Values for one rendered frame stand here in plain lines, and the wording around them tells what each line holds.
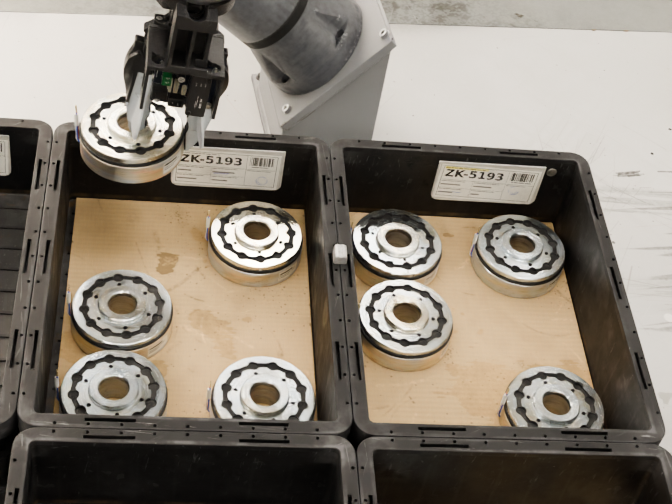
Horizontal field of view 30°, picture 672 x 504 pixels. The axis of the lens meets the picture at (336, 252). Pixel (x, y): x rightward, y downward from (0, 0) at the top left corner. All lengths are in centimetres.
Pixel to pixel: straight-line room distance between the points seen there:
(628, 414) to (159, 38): 58
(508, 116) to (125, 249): 69
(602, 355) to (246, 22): 59
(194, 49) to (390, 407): 42
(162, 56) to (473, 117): 78
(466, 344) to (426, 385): 8
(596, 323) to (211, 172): 46
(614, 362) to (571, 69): 76
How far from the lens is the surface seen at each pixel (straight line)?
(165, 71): 114
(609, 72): 201
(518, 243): 146
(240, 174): 142
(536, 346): 139
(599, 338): 136
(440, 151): 142
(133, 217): 143
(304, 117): 163
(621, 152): 187
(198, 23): 111
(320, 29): 159
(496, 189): 147
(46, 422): 113
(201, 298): 136
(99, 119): 128
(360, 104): 164
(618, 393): 131
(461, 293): 141
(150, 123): 127
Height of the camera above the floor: 186
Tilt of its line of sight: 46 degrees down
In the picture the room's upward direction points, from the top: 11 degrees clockwise
